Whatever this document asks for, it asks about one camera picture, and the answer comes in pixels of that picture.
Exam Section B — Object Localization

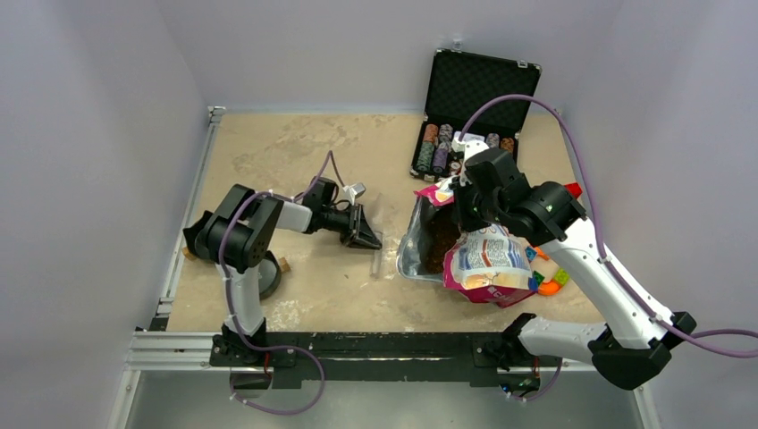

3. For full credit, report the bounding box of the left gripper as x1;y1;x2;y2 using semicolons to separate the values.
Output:
320;202;381;250

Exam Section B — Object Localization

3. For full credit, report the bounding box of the clear plastic scoop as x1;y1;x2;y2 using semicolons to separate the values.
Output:
370;193;384;280

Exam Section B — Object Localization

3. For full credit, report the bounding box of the pet food bag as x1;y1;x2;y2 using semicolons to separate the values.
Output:
396;179;537;308

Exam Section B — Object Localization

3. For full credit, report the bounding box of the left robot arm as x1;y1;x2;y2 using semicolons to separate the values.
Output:
182;178;382;368

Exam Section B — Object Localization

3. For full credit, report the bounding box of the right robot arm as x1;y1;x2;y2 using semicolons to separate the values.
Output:
453;147;696;391

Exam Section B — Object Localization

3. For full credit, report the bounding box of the black pet bowl paw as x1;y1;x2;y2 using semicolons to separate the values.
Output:
258;250;291;300

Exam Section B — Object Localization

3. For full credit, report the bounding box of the black pet bowl fish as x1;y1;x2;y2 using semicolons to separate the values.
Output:
181;228;198;261

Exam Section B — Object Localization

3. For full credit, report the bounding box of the white card deck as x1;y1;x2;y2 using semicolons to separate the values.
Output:
455;131;485;144

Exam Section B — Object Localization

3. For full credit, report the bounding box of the red toy block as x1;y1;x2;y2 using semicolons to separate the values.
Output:
564;182;583;199

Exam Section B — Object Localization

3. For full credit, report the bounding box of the orange curved toy track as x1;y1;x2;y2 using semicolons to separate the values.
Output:
526;246;570;296

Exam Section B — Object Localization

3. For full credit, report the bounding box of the black poker chip case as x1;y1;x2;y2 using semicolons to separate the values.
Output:
409;49;543;182

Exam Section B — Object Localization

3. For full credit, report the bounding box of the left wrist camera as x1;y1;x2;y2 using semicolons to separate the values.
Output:
342;182;366;205

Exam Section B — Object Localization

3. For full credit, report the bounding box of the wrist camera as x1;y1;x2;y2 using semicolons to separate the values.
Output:
342;182;366;205
451;139;489;173

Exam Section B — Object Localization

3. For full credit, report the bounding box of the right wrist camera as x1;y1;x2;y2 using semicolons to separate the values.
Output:
451;139;489;173

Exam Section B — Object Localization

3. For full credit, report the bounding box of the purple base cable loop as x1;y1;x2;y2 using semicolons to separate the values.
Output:
229;344;327;416

